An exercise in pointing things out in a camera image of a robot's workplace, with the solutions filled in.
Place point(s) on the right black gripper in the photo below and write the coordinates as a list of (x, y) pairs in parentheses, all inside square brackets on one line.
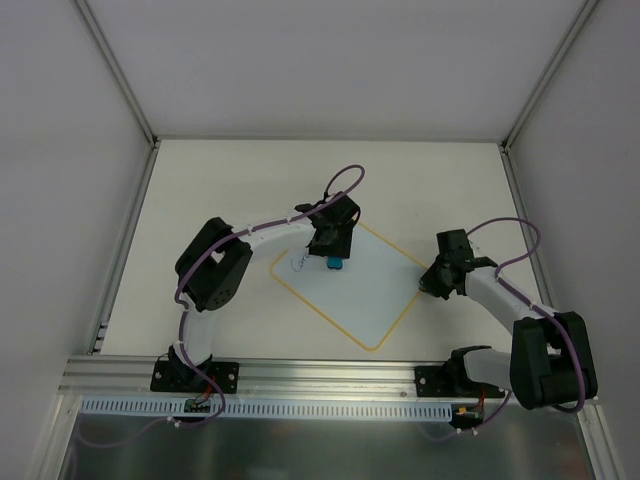
[(433, 279)]

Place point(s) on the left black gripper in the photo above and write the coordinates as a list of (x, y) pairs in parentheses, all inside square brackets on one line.
[(330, 248)]

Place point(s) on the blue whiteboard eraser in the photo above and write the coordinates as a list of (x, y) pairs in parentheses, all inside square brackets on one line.
[(335, 263)]

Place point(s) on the yellow framed whiteboard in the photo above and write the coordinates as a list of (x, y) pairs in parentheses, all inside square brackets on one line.
[(366, 298)]

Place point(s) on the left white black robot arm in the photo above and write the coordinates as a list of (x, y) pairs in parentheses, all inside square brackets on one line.
[(212, 267)]

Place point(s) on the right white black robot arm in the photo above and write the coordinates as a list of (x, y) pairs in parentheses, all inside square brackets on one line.
[(549, 363)]

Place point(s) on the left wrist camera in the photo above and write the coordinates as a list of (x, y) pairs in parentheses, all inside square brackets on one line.
[(342, 214)]

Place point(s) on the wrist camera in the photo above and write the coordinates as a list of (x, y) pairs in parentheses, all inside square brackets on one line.
[(342, 214), (455, 252)]

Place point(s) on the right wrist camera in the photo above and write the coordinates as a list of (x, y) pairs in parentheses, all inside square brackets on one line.
[(455, 252)]

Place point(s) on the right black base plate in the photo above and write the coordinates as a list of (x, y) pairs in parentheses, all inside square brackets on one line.
[(433, 381)]

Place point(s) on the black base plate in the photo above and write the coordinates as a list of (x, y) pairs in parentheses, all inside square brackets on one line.
[(170, 375), (433, 381)]

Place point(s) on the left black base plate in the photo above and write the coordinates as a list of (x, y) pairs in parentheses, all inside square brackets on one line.
[(170, 375)]

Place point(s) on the left aluminium frame post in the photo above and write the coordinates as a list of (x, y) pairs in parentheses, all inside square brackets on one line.
[(96, 32)]

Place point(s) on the aluminium frame post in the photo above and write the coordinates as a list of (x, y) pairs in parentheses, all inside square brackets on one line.
[(559, 54), (96, 32)]

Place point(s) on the aluminium mounting rail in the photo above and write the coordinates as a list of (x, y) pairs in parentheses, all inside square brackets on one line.
[(375, 380)]

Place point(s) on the white slotted cable duct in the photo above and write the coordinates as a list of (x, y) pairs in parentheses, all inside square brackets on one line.
[(261, 408)]

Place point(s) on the right aluminium frame post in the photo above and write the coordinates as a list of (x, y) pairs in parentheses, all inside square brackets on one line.
[(559, 54)]

